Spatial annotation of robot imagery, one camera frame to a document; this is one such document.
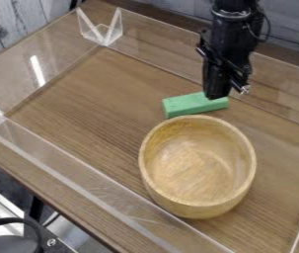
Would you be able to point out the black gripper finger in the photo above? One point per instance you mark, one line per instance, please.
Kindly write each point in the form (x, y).
(210, 79)
(220, 83)

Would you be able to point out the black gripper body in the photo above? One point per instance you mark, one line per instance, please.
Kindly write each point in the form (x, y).
(233, 42)

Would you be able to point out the green rectangular block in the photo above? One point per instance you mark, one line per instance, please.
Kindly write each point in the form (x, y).
(191, 104)

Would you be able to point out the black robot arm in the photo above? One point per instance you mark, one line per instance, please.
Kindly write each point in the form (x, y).
(237, 6)

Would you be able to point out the brown wooden bowl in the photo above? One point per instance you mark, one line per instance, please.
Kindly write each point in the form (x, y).
(198, 165)

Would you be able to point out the black table leg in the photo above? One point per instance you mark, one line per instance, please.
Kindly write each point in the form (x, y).
(36, 209)

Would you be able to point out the black metal stand base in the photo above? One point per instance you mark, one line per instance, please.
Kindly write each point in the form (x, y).
(32, 244)

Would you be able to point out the clear acrylic corner bracket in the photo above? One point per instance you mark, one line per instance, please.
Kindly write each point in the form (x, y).
(102, 34)

